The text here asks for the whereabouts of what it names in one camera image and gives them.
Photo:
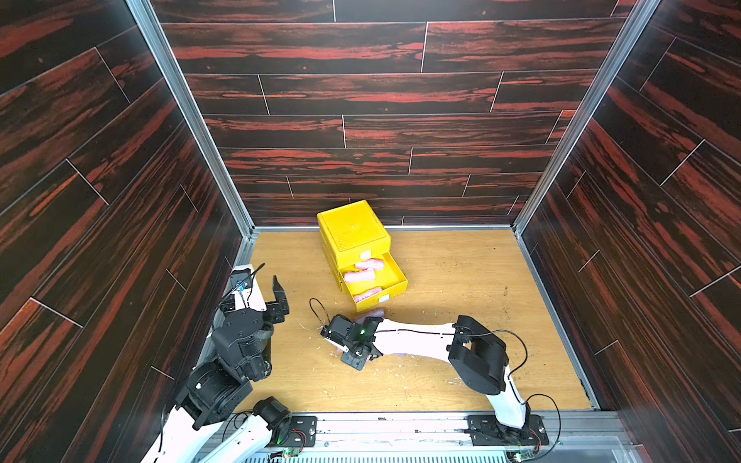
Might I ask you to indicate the yellow top drawer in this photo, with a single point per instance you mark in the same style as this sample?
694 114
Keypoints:
344 253

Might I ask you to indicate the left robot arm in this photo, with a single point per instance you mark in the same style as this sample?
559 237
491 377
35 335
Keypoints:
241 356

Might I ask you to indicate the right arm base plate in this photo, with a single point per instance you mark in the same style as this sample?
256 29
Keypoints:
487 431

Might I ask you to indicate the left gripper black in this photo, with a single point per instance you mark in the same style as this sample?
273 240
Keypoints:
276 310

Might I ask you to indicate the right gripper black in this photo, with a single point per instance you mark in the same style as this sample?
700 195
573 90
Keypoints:
337 335

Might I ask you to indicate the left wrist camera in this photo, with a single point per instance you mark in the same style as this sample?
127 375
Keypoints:
245 292

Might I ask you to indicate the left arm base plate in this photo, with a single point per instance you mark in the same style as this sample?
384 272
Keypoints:
296 432

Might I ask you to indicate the yellow drawer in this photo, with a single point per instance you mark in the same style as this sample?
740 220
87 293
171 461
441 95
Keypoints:
344 253
388 283

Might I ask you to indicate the purple roll upper back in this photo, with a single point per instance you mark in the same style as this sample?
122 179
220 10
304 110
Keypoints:
379 313

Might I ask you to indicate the yellow drawer cabinet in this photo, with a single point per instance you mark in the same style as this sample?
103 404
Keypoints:
354 220

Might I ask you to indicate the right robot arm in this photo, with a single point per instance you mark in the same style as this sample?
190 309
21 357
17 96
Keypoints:
477 354

